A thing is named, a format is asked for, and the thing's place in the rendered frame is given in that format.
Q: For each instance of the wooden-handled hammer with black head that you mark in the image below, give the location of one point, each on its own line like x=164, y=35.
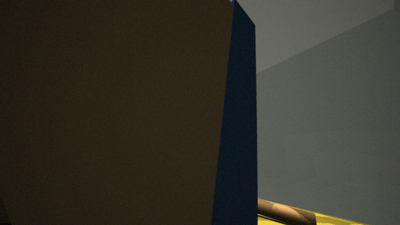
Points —
x=289, y=215

